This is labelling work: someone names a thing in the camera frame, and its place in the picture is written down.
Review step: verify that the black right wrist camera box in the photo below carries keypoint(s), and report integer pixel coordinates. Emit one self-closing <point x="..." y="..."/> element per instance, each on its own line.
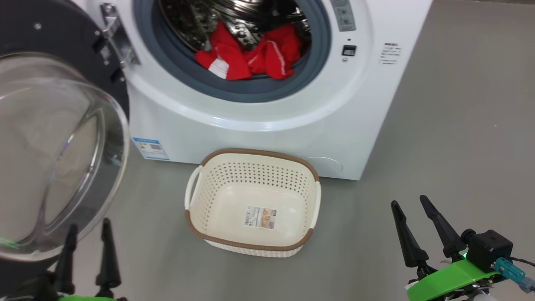
<point x="489" y="248"/>

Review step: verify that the red and white garment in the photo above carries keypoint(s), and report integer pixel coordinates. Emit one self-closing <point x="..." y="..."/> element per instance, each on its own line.
<point x="228" y="52"/>

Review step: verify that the printed label sticker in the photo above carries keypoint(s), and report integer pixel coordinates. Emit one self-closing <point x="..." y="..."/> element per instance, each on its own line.
<point x="260" y="217"/>

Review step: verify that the round white filter cover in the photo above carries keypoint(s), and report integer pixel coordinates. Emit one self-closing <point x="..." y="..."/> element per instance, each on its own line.
<point x="330" y="165"/>

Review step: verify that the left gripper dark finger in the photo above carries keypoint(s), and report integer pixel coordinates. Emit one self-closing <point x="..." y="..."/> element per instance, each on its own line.
<point x="67" y="263"/>
<point x="108" y="263"/>

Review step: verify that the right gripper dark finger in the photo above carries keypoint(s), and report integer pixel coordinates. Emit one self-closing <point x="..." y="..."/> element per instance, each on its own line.
<point x="445" y="232"/>
<point x="409" y="242"/>

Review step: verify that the blue energy label sticker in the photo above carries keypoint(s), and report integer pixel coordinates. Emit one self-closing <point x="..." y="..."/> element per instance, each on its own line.
<point x="150" y="149"/>

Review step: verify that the white front-load washing machine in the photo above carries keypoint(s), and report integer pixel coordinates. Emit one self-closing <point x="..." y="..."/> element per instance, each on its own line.
<point x="292" y="138"/>

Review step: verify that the printed warning text label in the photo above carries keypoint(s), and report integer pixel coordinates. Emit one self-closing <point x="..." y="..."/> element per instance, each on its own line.
<point x="390" y="53"/>

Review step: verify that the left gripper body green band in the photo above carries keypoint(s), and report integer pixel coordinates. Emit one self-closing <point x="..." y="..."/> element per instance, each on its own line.
<point x="33" y="292"/>

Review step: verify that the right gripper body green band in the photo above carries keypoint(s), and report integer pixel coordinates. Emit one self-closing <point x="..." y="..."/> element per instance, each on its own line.
<point x="447" y="282"/>

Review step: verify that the washing machine glass door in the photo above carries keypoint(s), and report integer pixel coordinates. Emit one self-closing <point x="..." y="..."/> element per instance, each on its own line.
<point x="42" y="146"/>

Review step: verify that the red garment white stripe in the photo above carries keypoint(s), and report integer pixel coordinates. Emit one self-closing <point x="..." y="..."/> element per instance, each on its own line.
<point x="278" y="52"/>

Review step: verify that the cream perforated basket brown rim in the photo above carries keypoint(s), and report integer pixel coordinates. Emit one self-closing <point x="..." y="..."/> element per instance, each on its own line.
<point x="217" y="209"/>

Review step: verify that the steel washer drum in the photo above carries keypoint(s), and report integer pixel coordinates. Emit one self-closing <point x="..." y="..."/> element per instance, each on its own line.
<point x="188" y="21"/>

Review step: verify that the black door lock socket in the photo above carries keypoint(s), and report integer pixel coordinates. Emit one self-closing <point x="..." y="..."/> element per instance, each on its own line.
<point x="349" y="50"/>

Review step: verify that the metal door hinge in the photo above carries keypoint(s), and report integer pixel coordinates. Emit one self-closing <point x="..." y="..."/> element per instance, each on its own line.
<point x="119" y="39"/>

